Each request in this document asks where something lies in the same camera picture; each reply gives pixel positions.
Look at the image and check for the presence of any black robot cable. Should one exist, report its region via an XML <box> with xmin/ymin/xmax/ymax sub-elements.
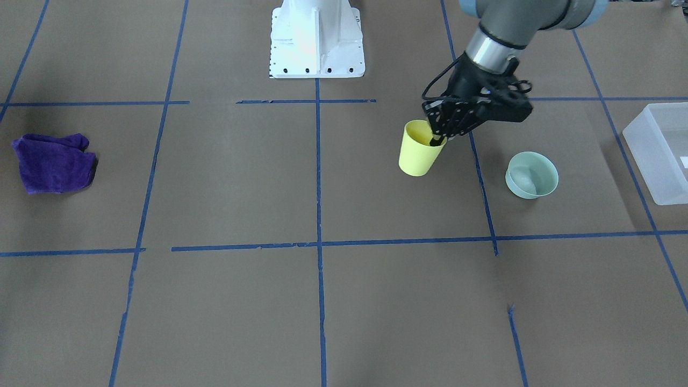
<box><xmin>421</xmin><ymin>56</ymin><xmax>463</xmax><ymax>103</ymax></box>

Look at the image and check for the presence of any clear plastic bin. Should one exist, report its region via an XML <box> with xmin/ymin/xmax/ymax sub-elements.
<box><xmin>622</xmin><ymin>102</ymin><xmax>687</xmax><ymax>205</ymax></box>

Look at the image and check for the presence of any yellow plastic cup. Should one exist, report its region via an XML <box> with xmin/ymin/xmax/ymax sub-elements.
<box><xmin>398</xmin><ymin>120</ymin><xmax>447</xmax><ymax>177</ymax></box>

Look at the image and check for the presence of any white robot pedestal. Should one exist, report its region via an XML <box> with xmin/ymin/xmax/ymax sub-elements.
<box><xmin>269</xmin><ymin>1</ymin><xmax>366</xmax><ymax>79</ymax></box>

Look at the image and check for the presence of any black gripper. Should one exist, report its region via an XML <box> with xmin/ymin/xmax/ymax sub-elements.
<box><xmin>422</xmin><ymin>53</ymin><xmax>533</xmax><ymax>147</ymax></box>

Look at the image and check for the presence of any mint green bowl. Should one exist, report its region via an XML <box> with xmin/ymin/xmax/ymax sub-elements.
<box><xmin>505</xmin><ymin>151</ymin><xmax>560</xmax><ymax>200</ymax></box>

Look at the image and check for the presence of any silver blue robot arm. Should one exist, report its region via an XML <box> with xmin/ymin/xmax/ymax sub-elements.
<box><xmin>421</xmin><ymin>1</ymin><xmax>607</xmax><ymax>146</ymax></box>

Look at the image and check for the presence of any purple cloth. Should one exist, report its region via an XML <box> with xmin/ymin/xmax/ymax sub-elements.
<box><xmin>11</xmin><ymin>134</ymin><xmax>98</xmax><ymax>195</ymax></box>

